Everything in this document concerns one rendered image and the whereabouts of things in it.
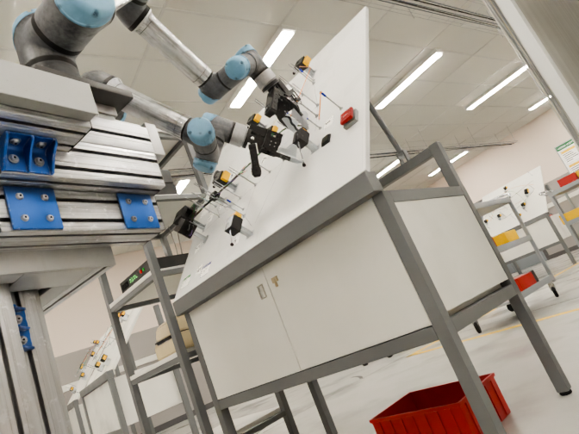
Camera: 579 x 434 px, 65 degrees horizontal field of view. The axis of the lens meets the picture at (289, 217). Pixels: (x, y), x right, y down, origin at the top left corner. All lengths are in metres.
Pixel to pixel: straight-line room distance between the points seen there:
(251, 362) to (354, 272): 0.65
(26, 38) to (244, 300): 1.13
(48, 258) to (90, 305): 7.96
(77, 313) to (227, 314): 7.10
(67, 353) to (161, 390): 4.50
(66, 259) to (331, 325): 0.85
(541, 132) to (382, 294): 11.82
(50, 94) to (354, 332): 1.06
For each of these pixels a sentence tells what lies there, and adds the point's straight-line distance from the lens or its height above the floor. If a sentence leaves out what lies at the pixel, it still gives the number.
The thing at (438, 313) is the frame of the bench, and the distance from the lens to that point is 1.31.
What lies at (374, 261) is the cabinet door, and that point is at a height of 0.63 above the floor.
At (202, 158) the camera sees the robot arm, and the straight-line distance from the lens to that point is 1.46.
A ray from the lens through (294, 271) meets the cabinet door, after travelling 1.58.
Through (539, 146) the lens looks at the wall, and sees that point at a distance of 13.07.
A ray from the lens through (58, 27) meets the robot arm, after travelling 1.15.
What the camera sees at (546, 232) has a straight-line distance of 8.17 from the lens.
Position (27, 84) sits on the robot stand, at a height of 1.03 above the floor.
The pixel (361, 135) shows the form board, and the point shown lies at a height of 1.00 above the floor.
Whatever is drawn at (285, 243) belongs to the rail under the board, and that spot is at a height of 0.81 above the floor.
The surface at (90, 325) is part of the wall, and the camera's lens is 8.89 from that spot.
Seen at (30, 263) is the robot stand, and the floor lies 0.82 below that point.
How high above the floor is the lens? 0.50
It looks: 15 degrees up
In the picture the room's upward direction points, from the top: 23 degrees counter-clockwise
